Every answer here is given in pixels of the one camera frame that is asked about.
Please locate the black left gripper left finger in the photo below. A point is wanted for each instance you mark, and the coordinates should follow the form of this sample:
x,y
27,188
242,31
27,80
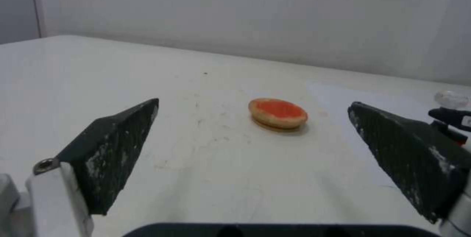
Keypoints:
x,y
103,148

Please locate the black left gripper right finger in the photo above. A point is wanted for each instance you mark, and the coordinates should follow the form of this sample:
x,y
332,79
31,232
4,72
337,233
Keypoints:
x,y
401,148

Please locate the round red ink pad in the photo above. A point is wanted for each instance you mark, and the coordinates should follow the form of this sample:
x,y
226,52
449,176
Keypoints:
x,y
277,114

